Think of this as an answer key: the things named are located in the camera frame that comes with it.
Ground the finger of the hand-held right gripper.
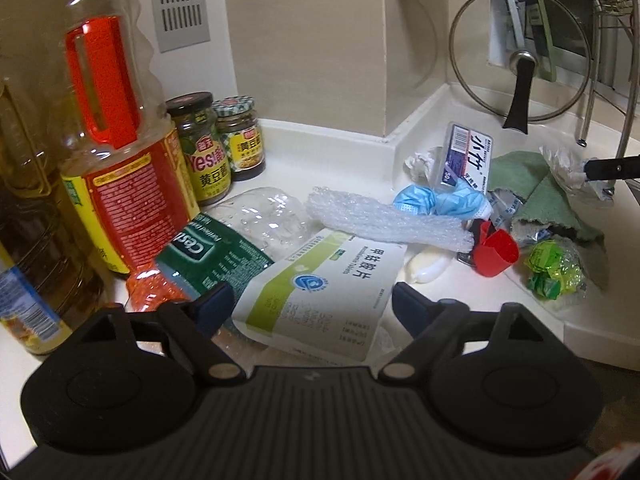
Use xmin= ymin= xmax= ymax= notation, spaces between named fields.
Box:
xmin=584 ymin=156 xmax=640 ymax=182

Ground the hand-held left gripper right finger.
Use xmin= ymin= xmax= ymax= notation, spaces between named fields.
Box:
xmin=376 ymin=282 xmax=548 ymax=384

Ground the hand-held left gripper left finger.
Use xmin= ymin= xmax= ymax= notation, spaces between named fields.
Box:
xmin=87 ymin=282 xmax=246 ymax=384

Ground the clear plastic wrapper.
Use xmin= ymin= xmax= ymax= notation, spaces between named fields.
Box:
xmin=539 ymin=145 xmax=615 ymax=202

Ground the white green medicine box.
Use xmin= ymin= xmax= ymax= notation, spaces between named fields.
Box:
xmin=232 ymin=228 xmax=407 ymax=363

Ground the silver foil pouch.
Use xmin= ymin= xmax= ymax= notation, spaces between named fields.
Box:
xmin=487 ymin=191 xmax=553 ymax=247

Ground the white plastic bag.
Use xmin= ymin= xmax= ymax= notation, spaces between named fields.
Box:
xmin=404 ymin=147 xmax=449 ymax=184

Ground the small white oblong piece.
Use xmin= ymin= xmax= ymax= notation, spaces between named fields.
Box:
xmin=407 ymin=247 xmax=457 ymax=285

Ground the steel dish rack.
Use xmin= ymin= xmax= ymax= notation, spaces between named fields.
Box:
xmin=575 ymin=25 xmax=640 ymax=196

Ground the crushed clear green label bottle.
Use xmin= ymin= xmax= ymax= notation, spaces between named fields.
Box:
xmin=155 ymin=186 xmax=313 ymax=311

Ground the green cleaning cloth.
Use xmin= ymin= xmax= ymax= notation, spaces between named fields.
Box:
xmin=487 ymin=151 xmax=607 ymax=243

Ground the white bubble wrap roll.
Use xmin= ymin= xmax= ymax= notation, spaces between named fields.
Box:
xmin=305 ymin=186 xmax=475 ymax=253

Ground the crumpled blue face mask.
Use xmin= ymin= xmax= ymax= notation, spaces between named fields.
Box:
xmin=393 ymin=182 xmax=493 ymax=222

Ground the green yellow crumpled wrapper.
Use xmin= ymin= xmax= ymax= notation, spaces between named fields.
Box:
xmin=525 ymin=236 xmax=608 ymax=307

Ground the blue white packet box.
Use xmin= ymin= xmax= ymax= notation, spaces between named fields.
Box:
xmin=439 ymin=121 xmax=494 ymax=189

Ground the sauce jar with dark lid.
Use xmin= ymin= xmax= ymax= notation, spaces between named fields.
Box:
xmin=166 ymin=91 xmax=232 ymax=206

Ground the sauce jar with checkered lid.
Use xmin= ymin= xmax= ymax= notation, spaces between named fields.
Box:
xmin=212 ymin=95 xmax=266 ymax=182

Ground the green cutting board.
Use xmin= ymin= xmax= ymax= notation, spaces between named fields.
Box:
xmin=520 ymin=0 xmax=560 ymax=82

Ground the blue label oil bottle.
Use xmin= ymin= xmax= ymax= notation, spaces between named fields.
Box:
xmin=0 ymin=77 xmax=103 ymax=357

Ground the glass pot lid black handle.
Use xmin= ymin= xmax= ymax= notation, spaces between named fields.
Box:
xmin=450 ymin=0 xmax=592 ymax=134

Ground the oil bottle with orange handle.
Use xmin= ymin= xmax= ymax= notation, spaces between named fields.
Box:
xmin=59 ymin=0 xmax=201 ymax=281

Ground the grey wall vent grille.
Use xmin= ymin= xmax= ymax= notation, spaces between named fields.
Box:
xmin=148 ymin=0 xmax=211 ymax=53

